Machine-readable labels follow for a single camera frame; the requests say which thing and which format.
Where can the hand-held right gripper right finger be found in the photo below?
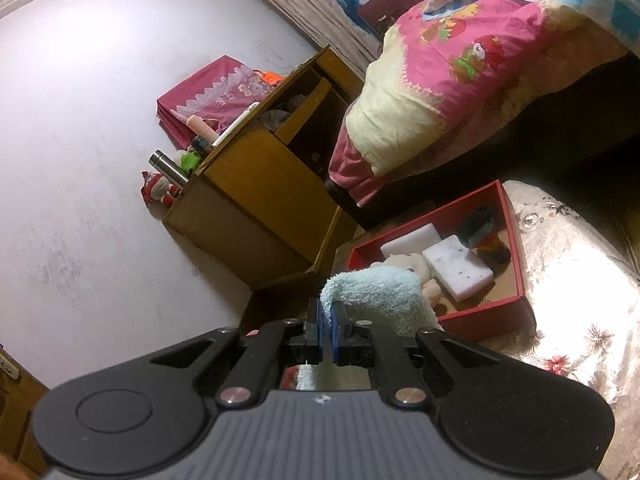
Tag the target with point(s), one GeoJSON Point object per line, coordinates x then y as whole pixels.
{"type": "Point", "coordinates": [336, 332]}

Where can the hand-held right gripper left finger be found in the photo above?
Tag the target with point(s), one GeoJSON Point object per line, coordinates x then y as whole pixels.
{"type": "Point", "coordinates": [316, 325]}

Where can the pale green terry towel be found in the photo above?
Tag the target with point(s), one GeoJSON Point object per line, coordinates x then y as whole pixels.
{"type": "Point", "coordinates": [380, 295]}

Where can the small beige plush toy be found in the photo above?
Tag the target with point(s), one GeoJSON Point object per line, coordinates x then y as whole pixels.
{"type": "Point", "coordinates": [400, 260]}

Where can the speckled white sponge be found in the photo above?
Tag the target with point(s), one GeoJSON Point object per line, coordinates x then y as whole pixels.
{"type": "Point", "coordinates": [457, 267]}

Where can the red cardboard box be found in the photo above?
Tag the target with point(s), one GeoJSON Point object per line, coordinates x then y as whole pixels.
{"type": "Point", "coordinates": [490, 325]}

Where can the clean white sponge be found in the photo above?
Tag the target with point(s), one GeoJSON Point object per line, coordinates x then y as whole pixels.
{"type": "Point", "coordinates": [410, 242]}

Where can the wooden nightstand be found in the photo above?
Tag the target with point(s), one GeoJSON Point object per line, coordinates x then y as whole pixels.
{"type": "Point", "coordinates": [250, 195]}

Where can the red and dark cloth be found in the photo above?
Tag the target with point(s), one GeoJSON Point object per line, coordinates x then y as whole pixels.
{"type": "Point", "coordinates": [492, 250]}

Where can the dark sponge scrubber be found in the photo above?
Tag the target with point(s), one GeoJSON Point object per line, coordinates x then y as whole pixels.
{"type": "Point", "coordinates": [477, 222]}

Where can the green toy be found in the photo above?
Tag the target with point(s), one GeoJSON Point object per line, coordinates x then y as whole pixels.
{"type": "Point", "coordinates": [190, 161]}

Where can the red santa doll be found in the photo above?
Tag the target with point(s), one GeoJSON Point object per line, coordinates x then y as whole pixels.
{"type": "Point", "coordinates": [157, 189]}

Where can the grey cloth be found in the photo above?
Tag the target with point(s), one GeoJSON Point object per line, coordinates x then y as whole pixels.
{"type": "Point", "coordinates": [280, 112]}

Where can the steel thermos bottle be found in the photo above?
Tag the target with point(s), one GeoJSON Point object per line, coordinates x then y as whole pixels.
{"type": "Point", "coordinates": [167, 166]}

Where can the beige bottle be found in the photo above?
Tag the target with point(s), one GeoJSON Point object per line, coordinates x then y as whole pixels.
{"type": "Point", "coordinates": [200, 132]}

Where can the orange cloth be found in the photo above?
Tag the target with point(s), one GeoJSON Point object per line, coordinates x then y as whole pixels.
{"type": "Point", "coordinates": [270, 78]}

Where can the pink folded bedding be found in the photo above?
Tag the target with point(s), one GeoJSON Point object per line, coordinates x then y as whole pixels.
{"type": "Point", "coordinates": [210, 90]}

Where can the pink printed quilt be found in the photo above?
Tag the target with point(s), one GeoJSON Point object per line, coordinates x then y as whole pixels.
{"type": "Point", "coordinates": [450, 60]}

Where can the wooden door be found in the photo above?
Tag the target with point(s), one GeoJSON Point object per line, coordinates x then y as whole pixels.
{"type": "Point", "coordinates": [20, 410]}

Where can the beige curtain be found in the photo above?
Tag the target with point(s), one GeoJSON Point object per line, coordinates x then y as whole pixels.
{"type": "Point", "coordinates": [310, 15]}

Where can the blue cloth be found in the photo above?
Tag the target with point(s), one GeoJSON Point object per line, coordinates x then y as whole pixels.
{"type": "Point", "coordinates": [347, 7]}

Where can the dark red headboard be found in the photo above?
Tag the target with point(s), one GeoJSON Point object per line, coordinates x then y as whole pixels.
{"type": "Point", "coordinates": [400, 5]}

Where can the white wall socket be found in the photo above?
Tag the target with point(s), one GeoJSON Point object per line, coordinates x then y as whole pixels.
{"type": "Point", "coordinates": [9, 367]}

